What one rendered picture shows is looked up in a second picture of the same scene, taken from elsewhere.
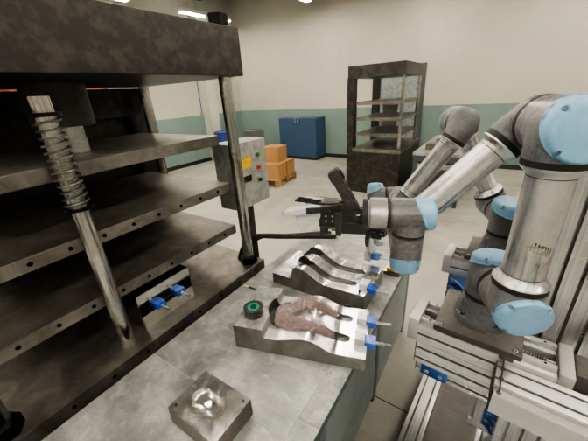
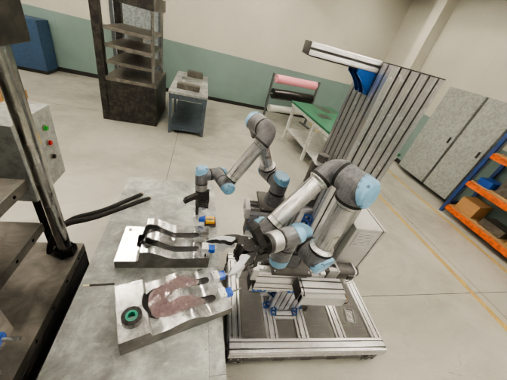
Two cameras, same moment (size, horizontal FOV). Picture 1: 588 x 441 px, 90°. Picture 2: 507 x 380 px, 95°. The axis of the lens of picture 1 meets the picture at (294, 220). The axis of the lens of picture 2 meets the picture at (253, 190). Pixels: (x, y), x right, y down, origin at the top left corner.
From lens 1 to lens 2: 61 cm
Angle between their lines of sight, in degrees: 48
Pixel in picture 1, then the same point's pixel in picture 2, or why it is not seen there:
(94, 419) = not seen: outside the picture
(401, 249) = (284, 258)
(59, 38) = not seen: outside the picture
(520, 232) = (331, 231)
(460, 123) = (268, 134)
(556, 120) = (365, 192)
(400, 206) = (290, 237)
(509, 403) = (308, 298)
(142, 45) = not seen: outside the picture
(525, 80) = (232, 38)
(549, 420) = (322, 298)
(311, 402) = (211, 358)
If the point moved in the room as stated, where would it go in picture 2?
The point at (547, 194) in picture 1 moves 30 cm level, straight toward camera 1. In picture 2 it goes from (347, 217) to (385, 286)
